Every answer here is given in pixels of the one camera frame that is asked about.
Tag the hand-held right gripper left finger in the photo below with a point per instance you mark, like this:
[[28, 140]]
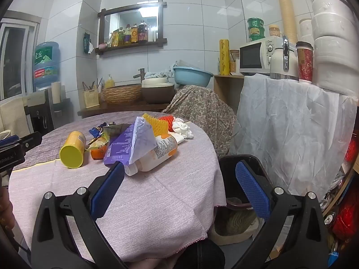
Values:
[[108, 190]]

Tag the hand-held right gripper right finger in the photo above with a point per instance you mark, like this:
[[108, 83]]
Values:
[[252, 190]]

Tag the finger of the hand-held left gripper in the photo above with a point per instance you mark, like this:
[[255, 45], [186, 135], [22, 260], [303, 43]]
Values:
[[29, 141], [8, 141]]

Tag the dark brown bin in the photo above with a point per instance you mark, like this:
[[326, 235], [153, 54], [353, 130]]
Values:
[[227, 173]]

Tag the orange fruit peel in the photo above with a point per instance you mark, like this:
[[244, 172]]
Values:
[[98, 153]]

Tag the yellow cylindrical can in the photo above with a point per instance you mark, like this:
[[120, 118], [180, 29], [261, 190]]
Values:
[[71, 154]]

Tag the purple and white pouch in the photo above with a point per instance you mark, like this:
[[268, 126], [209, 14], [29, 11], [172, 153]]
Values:
[[120, 148]]

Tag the yellow green wrapper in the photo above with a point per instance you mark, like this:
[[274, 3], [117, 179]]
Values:
[[96, 143]]

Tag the white bottle orange label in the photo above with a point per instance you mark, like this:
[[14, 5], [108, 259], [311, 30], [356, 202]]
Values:
[[161, 154]]

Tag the yellow foam fruit net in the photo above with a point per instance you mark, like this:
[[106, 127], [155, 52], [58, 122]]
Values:
[[157, 126]]

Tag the white tissue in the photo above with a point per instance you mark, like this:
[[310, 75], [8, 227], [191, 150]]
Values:
[[177, 122], [185, 133]]

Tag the person's left hand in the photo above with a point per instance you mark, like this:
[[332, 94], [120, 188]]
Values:
[[6, 207]]

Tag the grey purple table mat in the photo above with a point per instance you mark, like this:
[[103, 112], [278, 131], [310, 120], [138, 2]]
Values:
[[56, 134]]

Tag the water dispenser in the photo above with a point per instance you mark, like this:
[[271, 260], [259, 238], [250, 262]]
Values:
[[39, 112]]

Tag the black rack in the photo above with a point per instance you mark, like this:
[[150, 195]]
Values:
[[63, 112]]

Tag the beige paper roll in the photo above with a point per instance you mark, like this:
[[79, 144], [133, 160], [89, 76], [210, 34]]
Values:
[[56, 92]]

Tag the blue snack bag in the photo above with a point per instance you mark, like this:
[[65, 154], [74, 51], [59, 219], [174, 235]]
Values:
[[95, 131]]

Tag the white crinkled sheet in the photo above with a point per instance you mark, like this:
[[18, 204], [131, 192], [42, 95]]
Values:
[[294, 131]]

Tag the beige utensil holder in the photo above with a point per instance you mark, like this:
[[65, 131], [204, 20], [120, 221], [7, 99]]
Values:
[[91, 98]]

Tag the blue water jug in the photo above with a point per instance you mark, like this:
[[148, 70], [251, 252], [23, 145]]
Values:
[[46, 64]]

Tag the person's dark trouser leg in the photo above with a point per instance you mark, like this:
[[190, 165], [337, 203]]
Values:
[[202, 255]]

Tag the white framed window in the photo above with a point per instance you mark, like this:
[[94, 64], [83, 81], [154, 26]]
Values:
[[14, 58]]

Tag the bunch of chopsticks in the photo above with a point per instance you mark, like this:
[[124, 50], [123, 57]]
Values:
[[91, 85]]

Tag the dark wooden counter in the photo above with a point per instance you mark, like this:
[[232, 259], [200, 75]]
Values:
[[126, 108]]

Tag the red foam fruit net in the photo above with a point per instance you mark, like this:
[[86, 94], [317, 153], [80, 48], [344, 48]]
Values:
[[168, 122]]

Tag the floral cloth cover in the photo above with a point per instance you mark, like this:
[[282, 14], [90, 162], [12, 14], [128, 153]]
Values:
[[202, 109]]

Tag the wicker basket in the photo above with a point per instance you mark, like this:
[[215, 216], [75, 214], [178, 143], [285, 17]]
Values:
[[122, 94]]

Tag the yellow soap bottle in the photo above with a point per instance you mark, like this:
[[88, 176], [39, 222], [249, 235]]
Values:
[[109, 82]]

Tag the red mesh bag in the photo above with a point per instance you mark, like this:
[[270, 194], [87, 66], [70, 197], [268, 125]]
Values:
[[347, 218]]

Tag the wooden cabinet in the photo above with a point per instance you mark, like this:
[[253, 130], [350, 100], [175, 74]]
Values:
[[227, 92]]

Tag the brown ceramic pot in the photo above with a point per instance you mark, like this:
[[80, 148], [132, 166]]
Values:
[[157, 95]]

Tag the green tissue packet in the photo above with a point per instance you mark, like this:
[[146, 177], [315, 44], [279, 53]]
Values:
[[87, 43]]

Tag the cream round lid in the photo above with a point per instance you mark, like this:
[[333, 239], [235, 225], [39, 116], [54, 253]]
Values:
[[154, 81]]

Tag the small pink pot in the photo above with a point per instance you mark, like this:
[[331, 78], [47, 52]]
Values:
[[102, 46]]

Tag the metal faucet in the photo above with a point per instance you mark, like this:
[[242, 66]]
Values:
[[140, 74]]

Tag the glass jar wooden lid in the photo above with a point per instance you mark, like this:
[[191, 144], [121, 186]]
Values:
[[234, 64]]

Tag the light blue plastic basin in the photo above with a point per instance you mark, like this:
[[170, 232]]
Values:
[[193, 77]]

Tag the grey white towel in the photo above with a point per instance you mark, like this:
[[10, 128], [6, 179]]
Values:
[[165, 72]]

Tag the white microwave oven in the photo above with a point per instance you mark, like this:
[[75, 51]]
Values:
[[252, 56]]

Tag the yellow patterned roll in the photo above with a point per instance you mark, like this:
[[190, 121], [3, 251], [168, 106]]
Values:
[[224, 58]]

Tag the red paper cup dark lid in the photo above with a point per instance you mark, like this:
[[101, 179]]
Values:
[[305, 64]]

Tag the row of bottles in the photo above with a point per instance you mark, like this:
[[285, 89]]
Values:
[[134, 35]]

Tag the green instant noodle bowl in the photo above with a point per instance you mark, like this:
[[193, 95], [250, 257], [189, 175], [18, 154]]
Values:
[[255, 23], [256, 33]]

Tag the tan lidded jar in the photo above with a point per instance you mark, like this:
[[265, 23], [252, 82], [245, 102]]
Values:
[[274, 31]]

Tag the wooden framed mirror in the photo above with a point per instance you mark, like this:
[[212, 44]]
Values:
[[131, 8]]

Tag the stack of white paper rolls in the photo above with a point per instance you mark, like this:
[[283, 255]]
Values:
[[333, 33]]

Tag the stack of beige paper cups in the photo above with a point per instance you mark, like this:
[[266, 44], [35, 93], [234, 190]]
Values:
[[286, 11]]

